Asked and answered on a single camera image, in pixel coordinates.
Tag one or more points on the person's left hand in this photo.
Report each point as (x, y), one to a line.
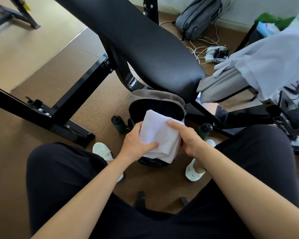
(132, 146)

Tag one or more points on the person's right hand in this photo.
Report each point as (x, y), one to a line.
(193, 144)

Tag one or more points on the person's right thumb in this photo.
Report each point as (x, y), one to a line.
(184, 147)

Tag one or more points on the person's left thumb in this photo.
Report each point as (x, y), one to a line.
(149, 147)

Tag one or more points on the white towel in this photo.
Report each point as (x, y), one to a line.
(159, 136)

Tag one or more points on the person's right forearm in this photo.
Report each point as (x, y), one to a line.
(251, 191)

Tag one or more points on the person's left forearm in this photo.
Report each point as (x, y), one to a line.
(84, 196)

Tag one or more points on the dark green water bottle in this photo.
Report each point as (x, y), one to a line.
(118, 123)
(204, 130)

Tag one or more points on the white right sneaker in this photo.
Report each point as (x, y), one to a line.
(194, 172)

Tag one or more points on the white sneaker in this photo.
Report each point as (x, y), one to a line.
(102, 149)
(194, 172)

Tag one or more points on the grey open gym bag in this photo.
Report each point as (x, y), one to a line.
(154, 104)

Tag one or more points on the white left sneaker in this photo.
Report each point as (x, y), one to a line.
(102, 149)

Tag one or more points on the grey fabric bag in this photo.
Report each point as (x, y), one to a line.
(221, 87)

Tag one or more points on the black chrome machine base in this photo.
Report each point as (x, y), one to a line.
(249, 114)

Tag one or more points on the black trousers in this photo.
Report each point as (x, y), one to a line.
(64, 171)

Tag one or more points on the white power strip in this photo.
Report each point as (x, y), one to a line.
(215, 57)

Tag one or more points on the black power adapter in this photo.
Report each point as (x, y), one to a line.
(219, 54)

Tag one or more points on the black padded weight bench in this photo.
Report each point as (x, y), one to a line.
(139, 42)

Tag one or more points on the white cloth garment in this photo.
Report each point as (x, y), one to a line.
(269, 62)

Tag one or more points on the grey backpack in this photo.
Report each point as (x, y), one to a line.
(198, 17)

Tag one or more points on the clear plastic bag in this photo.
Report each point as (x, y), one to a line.
(267, 29)

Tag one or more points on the green bag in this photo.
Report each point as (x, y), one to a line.
(282, 22)

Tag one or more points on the yellow tag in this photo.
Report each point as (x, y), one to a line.
(27, 4)

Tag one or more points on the black steel bench frame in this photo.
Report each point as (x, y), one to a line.
(72, 97)

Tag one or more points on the black exercise rack frame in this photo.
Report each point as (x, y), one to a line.
(17, 12)

